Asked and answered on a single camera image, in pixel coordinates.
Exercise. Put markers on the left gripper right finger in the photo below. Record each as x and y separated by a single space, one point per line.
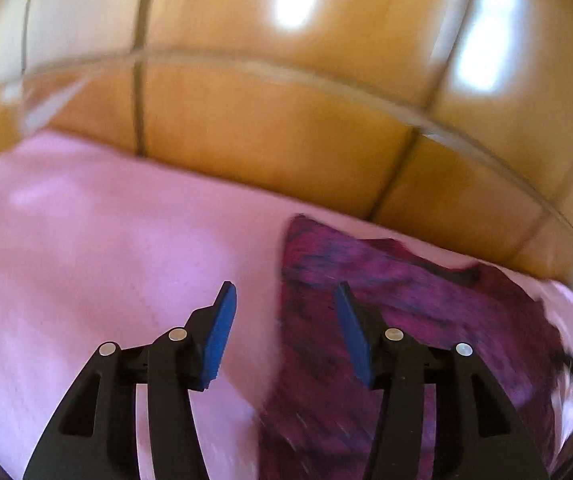
441 408

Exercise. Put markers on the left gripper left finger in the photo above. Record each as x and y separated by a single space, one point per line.
92 433

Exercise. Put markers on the dark red floral sweater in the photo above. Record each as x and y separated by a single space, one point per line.
319 421

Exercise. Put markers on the pink bed sheet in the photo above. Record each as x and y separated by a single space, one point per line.
96 245

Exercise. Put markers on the wooden panelled headboard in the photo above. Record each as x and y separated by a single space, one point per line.
447 120

